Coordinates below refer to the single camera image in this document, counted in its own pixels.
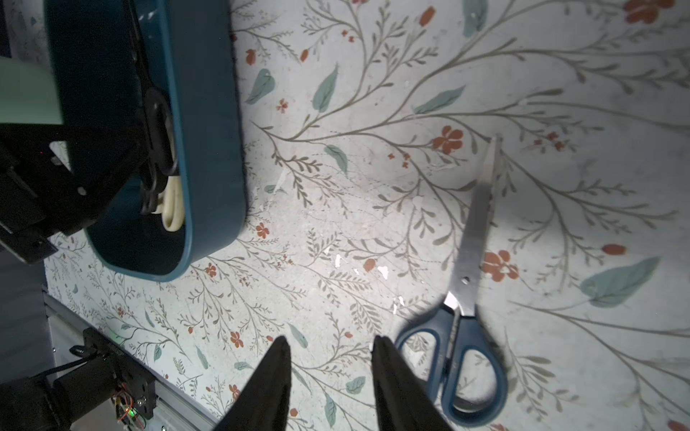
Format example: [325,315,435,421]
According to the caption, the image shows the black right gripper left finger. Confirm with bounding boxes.
[215,336,291,431]

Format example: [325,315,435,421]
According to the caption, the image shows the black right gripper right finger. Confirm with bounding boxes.
[371,336,451,431]

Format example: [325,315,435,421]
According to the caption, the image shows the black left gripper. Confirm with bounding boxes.
[1,124,147,264]

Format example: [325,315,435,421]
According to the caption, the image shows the blue handled scissors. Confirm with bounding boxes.
[395,136,508,427]

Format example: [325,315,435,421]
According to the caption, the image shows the black handled scissors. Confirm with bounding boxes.
[122,1,179,215]

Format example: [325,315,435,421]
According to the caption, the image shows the cream kitchen shears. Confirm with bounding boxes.
[153,176,185,233]

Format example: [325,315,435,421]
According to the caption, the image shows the teal storage box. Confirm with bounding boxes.
[44,1,246,282]

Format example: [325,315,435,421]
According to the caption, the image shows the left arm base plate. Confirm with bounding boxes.
[53,328,157,429]

